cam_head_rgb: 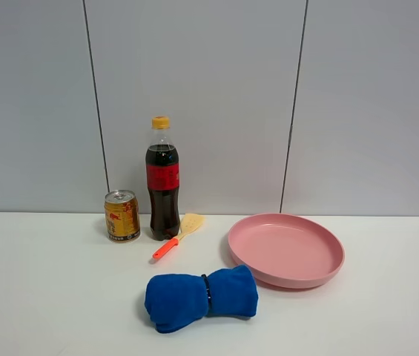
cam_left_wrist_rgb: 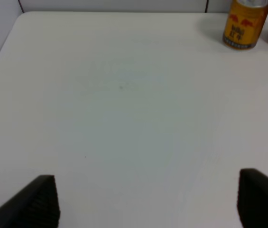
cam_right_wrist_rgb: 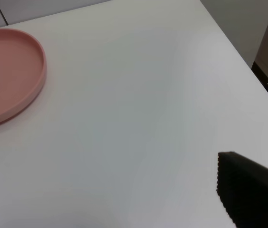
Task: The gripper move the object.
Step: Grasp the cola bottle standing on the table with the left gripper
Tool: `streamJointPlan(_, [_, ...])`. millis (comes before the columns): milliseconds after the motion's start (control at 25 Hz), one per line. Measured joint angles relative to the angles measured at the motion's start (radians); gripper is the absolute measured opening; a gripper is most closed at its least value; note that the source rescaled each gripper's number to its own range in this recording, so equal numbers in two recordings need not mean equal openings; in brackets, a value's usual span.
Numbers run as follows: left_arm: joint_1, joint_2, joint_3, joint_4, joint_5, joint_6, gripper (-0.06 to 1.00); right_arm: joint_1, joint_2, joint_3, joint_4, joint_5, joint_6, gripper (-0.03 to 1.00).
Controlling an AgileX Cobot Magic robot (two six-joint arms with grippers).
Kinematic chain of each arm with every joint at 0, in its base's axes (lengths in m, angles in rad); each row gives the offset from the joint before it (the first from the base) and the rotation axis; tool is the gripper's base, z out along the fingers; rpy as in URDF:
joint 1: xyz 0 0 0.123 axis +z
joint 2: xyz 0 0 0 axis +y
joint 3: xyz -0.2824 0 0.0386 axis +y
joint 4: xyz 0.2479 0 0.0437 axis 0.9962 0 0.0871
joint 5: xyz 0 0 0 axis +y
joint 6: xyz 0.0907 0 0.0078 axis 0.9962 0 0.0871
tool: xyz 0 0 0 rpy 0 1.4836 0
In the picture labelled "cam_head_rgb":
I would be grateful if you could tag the black elastic band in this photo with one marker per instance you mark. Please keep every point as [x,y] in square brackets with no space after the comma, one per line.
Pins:
[208,291]

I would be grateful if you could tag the yellow spatula orange handle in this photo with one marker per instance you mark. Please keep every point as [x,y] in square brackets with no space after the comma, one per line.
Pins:
[189,224]

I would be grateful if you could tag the rolled blue towel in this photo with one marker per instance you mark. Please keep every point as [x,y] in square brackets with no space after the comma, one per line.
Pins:
[174,301]

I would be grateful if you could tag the gold energy drink can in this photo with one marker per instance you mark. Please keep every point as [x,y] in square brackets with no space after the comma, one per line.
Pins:
[122,216]

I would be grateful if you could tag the pink round plate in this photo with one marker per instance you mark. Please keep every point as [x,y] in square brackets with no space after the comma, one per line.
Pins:
[286,251]

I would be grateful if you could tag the cola bottle yellow cap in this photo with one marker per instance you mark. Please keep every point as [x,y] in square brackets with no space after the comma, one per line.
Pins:
[162,173]

